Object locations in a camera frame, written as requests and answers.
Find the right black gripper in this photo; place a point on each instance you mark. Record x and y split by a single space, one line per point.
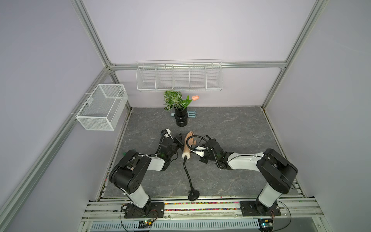
202 159

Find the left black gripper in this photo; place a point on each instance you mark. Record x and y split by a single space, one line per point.
181 138

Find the mannequin hand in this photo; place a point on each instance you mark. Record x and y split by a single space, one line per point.
193 194

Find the black wrist watch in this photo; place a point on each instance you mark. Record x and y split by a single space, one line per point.
179 140

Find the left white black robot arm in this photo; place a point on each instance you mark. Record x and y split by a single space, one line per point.
129 173

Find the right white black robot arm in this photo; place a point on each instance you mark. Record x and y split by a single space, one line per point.
278 172

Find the black plant pot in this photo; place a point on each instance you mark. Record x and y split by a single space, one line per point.
181 117

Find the light blue plastic block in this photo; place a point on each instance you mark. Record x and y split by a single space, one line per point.
191 114

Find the green artificial plant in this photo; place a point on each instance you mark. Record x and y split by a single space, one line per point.
174 100

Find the left small circuit board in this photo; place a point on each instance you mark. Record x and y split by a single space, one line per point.
145 224

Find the right green circuit board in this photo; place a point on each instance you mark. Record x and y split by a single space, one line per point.
266 225

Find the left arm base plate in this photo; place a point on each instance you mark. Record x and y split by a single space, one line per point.
150 210

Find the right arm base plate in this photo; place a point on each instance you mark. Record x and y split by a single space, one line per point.
257 209

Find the long white wire shelf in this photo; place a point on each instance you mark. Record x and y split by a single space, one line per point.
179 75

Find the white slotted cable duct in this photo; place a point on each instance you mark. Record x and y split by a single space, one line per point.
175 225

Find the white wire basket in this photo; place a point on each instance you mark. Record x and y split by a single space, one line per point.
103 108

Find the aluminium front rail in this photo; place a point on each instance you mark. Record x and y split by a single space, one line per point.
213 208

